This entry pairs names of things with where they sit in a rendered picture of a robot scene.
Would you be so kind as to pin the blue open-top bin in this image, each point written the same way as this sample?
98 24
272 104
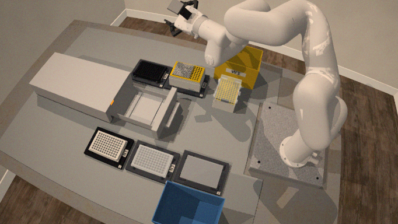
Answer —
182 205

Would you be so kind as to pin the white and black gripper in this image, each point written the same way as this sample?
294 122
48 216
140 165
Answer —
184 25

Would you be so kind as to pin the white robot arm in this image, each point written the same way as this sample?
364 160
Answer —
319 112

